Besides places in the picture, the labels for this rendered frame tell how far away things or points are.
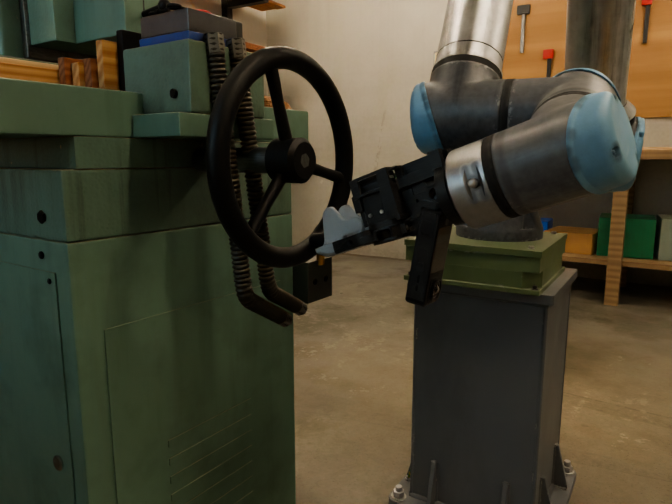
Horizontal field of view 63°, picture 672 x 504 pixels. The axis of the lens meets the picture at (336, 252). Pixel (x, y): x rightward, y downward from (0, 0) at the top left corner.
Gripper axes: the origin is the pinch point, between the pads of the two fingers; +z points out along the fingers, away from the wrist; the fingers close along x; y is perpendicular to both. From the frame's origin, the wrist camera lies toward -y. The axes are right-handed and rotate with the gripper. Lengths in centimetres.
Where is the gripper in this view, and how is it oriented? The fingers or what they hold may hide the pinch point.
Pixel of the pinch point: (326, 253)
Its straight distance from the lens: 72.2
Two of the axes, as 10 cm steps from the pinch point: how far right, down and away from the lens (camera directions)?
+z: -7.7, 2.5, 5.8
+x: -5.7, 1.4, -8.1
